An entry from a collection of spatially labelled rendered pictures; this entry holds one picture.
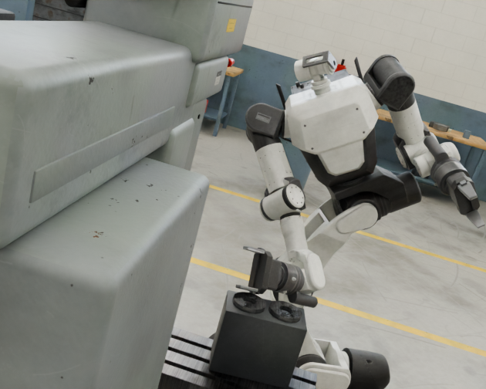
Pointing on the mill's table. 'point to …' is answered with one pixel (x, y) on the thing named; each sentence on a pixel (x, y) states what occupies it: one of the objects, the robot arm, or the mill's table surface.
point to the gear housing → (207, 79)
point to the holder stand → (258, 339)
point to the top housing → (180, 22)
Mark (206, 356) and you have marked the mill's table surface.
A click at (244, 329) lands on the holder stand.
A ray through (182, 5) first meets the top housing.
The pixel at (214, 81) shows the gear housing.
